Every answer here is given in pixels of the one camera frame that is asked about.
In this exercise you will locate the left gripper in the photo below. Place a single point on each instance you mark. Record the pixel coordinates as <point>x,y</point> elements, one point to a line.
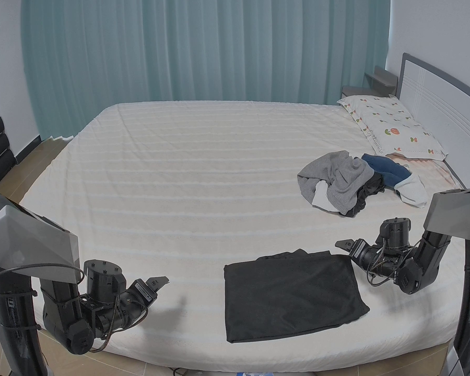
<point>144,293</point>

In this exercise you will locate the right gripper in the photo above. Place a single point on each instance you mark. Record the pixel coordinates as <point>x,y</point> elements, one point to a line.
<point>362,253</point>

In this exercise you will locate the black T-shirt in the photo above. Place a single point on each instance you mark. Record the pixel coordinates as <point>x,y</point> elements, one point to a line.
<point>290,296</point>

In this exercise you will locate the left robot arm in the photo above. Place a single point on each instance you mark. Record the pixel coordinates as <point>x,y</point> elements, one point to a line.
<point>31,233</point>

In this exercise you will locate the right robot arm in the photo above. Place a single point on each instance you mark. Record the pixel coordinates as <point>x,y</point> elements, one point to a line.
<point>450,214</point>

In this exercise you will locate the pile of clothes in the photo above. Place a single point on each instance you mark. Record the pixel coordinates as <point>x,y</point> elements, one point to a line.
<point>337,174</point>

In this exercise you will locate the bed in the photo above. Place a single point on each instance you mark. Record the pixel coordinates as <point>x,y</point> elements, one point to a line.
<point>199,163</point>

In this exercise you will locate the white printed pillow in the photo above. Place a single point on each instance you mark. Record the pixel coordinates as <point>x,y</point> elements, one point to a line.
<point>391,123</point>

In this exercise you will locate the grey bedside table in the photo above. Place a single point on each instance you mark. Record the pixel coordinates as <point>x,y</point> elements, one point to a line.
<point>380,78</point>

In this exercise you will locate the blue-green curtain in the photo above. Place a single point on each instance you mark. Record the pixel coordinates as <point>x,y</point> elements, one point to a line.
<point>199,33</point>

